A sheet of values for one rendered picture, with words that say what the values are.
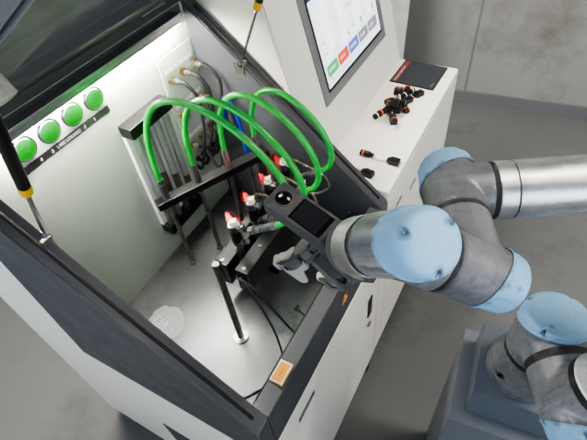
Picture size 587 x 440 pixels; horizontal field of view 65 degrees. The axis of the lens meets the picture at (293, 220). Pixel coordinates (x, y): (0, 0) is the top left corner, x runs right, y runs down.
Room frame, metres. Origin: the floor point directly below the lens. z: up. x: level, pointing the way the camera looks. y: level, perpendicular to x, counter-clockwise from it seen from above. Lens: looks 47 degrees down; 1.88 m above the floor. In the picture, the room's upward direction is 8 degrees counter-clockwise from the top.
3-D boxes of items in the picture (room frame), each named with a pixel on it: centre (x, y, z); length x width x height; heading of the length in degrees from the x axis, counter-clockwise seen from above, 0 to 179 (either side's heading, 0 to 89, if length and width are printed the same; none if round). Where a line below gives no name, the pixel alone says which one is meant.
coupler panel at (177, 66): (1.09, 0.22, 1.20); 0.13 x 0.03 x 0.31; 146
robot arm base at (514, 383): (0.39, -0.45, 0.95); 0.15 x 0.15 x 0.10
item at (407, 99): (1.27, -0.39, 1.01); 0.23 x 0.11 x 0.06; 146
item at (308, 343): (0.61, -0.05, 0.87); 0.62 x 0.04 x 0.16; 146
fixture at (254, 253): (0.84, 0.07, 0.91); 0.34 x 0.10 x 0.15; 146
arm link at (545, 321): (0.38, -0.45, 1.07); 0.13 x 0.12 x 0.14; 172
